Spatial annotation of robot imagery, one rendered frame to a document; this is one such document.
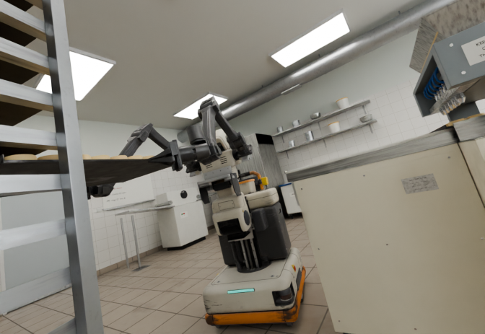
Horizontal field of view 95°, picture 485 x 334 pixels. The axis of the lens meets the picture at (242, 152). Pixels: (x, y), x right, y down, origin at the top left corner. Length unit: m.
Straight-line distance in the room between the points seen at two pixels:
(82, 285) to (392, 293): 1.15
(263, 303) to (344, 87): 4.65
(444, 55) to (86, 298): 1.16
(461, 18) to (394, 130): 4.13
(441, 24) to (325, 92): 4.46
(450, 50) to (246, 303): 1.58
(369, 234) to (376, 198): 0.17
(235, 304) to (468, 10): 1.80
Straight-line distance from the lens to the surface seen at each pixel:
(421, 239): 1.22
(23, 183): 0.56
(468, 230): 1.23
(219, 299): 1.75
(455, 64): 1.04
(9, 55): 0.65
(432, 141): 1.19
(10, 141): 0.57
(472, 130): 1.16
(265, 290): 1.60
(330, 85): 5.56
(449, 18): 1.20
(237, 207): 1.58
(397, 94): 5.33
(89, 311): 0.57
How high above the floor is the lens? 0.86
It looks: 10 degrees up
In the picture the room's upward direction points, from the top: 14 degrees counter-clockwise
